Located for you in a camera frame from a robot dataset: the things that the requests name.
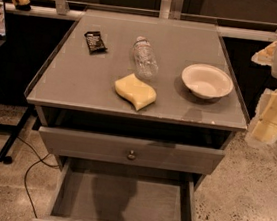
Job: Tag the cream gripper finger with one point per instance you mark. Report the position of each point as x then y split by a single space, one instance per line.
263 126
264 56

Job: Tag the yellow curved sponge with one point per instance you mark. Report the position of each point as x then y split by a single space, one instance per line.
134 90

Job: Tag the grey drawer cabinet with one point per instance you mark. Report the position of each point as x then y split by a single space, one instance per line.
75 89

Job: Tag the open middle drawer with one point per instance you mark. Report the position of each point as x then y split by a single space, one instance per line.
97 191

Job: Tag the top drawer with knob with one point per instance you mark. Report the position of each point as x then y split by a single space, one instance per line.
130 151

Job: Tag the white paper bowl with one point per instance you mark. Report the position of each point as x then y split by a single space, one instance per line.
206 81

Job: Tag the clear plastic water bottle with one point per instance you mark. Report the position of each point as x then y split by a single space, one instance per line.
145 61

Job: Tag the black snack wrapper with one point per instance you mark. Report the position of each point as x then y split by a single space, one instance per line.
94 42

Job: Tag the yellow black tape dispenser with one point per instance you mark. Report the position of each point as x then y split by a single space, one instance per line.
23 5

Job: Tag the black table leg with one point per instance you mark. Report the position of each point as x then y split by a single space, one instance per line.
14 133

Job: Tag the metal window frame rail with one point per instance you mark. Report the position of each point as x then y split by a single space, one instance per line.
150 13

